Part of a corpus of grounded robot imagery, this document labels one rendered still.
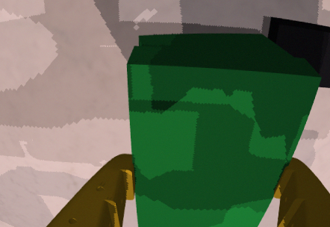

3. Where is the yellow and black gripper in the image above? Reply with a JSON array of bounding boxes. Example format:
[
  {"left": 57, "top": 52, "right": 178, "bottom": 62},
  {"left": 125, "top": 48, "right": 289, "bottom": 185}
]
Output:
[{"left": 46, "top": 154, "right": 330, "bottom": 227}]

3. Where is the black usb flash drive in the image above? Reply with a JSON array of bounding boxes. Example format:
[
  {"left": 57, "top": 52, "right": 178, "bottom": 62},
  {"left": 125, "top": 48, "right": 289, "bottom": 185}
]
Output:
[{"left": 268, "top": 17, "right": 330, "bottom": 88}]

